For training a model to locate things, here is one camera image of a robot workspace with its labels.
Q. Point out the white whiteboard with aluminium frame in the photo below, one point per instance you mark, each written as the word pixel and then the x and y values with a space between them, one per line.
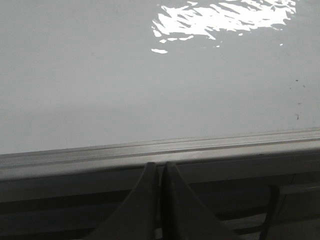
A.
pixel 100 84

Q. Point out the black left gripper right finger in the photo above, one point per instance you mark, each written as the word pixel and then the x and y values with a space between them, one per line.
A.
pixel 185 217

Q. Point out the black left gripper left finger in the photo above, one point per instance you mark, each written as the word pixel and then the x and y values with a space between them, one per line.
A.
pixel 135 218

